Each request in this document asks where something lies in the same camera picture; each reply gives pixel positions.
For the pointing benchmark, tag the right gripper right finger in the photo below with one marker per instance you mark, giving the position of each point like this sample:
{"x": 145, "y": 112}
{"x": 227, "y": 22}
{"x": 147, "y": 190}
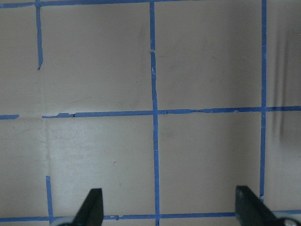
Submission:
{"x": 250, "y": 211}

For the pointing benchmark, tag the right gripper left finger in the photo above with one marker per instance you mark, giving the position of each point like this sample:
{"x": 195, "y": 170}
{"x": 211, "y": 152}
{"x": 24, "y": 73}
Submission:
{"x": 91, "y": 212}

